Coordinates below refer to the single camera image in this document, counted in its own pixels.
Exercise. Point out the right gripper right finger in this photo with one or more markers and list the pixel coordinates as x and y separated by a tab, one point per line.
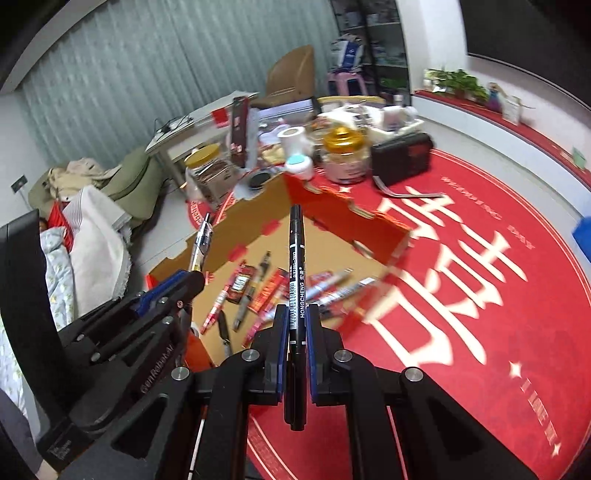
322	343

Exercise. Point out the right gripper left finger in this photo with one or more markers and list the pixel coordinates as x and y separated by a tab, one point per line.
274	341

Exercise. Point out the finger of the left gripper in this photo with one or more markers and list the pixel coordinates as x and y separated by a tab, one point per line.
163	288

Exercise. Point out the thin black marker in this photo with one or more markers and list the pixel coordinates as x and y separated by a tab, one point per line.
295	413

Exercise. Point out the clear red gel pen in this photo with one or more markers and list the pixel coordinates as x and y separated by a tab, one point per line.
211	317

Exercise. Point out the grey grip pen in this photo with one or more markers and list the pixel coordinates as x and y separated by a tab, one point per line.
201	244
246	300

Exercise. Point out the patterned rectangular card pack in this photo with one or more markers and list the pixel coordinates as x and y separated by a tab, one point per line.
240	283

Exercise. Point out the clear white label pen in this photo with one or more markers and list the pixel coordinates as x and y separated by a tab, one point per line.
344	293

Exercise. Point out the red pen pink grip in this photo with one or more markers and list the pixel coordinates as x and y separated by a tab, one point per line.
264	318

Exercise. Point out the red cylindrical tube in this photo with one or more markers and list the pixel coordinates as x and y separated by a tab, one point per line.
270	286

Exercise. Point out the black marker pen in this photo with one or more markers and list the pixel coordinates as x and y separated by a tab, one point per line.
223	333

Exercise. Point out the white blue patterned pen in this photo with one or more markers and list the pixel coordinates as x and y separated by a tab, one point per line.
315	291

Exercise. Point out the white blanket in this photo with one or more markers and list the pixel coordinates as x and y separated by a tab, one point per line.
99	256

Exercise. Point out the red cardboard fruit box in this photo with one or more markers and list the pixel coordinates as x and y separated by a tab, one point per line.
337	236

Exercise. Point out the green sofa cushion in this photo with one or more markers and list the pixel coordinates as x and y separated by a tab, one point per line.
136	186

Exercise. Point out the yellow lid plastic jar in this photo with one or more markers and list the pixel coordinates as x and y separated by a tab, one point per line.
209	175

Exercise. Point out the white side table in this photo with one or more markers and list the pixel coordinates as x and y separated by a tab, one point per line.
189	132

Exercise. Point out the round red wedding rug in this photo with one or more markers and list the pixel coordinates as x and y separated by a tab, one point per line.
482	293

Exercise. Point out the smartphone on stand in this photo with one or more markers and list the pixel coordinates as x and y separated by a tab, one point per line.
238	130

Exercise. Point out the white toilet paper roll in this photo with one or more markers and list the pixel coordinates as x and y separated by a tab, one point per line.
294	141

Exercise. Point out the gold lid glass jar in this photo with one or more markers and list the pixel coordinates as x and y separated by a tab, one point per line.
345	156

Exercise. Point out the black radio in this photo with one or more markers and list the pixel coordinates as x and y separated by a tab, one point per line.
400	159

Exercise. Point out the brown chair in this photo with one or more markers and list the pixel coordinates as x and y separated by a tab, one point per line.
291	79

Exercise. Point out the white mug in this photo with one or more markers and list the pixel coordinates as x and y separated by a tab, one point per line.
397	117

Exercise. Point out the pink plastic stool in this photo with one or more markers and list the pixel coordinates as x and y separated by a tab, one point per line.
346	84

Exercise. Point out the blue plastic bag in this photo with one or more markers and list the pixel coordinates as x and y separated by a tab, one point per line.
582	236

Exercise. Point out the green potted plant left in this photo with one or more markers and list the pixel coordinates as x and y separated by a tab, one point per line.
457	83

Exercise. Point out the small doll figurine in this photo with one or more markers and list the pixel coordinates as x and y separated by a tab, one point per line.
496	97

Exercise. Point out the large black tv screen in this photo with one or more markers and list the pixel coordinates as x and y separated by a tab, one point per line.
546	39

